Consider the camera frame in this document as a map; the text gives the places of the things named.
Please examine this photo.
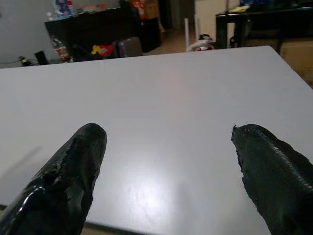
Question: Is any dark wooden sideboard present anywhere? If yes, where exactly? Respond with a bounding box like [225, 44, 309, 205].
[45, 6, 162, 62]

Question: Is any patterned fabric bag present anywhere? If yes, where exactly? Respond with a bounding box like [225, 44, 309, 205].
[188, 39, 208, 51]

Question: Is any pack of drink bottles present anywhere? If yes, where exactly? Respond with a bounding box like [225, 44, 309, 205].
[50, 35, 70, 62]

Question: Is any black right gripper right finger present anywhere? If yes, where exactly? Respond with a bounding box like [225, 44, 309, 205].
[231, 124, 313, 235]

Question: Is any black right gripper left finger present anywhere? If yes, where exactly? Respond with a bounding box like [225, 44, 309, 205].
[0, 122, 108, 235]

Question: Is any small black speaker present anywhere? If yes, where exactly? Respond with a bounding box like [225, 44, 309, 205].
[34, 50, 48, 65]

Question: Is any black side table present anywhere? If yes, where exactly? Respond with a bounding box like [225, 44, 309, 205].
[215, 4, 313, 49]

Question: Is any colourful printed package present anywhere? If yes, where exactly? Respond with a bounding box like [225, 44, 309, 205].
[54, 0, 75, 19]

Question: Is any yellow and red plush toy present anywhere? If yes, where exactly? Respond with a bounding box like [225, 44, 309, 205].
[90, 44, 115, 59]

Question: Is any orange printed box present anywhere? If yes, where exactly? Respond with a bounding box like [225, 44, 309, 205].
[132, 0, 159, 20]

